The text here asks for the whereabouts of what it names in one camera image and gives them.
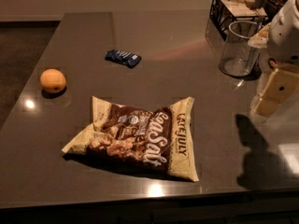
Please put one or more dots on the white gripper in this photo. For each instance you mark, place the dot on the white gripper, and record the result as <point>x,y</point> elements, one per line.
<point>285,42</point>

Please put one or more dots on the brown sea salt chip bag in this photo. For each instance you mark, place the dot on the brown sea salt chip bag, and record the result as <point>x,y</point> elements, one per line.
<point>159,140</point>

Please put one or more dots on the blue rxbar blueberry bar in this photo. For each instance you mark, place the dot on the blue rxbar blueberry bar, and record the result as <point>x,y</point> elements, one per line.
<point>126,58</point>

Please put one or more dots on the clear glass cup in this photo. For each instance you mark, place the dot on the clear glass cup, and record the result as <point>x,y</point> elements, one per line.
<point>237,57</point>

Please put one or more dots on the orange fruit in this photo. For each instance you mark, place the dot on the orange fruit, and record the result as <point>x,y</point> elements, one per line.
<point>53,81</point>

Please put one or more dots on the black wire napkin holder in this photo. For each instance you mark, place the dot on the black wire napkin holder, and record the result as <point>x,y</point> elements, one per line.
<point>223,12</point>

